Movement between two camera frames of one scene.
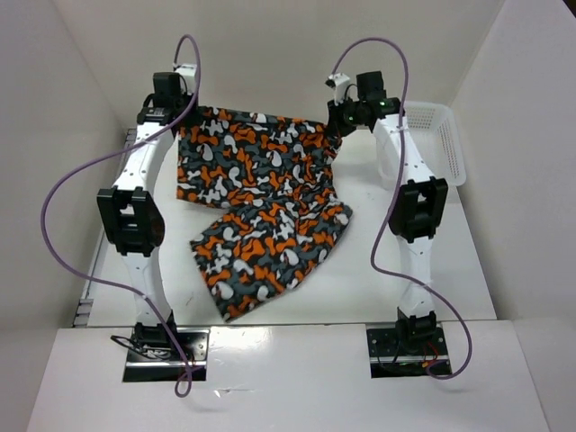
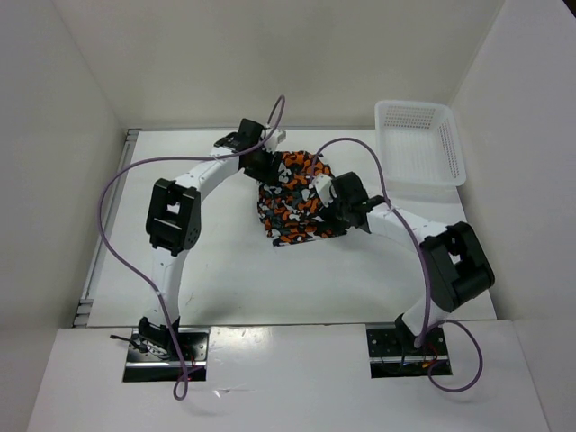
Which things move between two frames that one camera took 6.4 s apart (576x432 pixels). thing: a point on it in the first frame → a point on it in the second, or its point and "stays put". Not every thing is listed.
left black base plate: [155, 354] stays put
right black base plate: [408, 350] stays put
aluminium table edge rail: [92, 279] stays put
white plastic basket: [433, 128] stays put
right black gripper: [336, 126] → [326, 214]
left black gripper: [189, 97] → [270, 174]
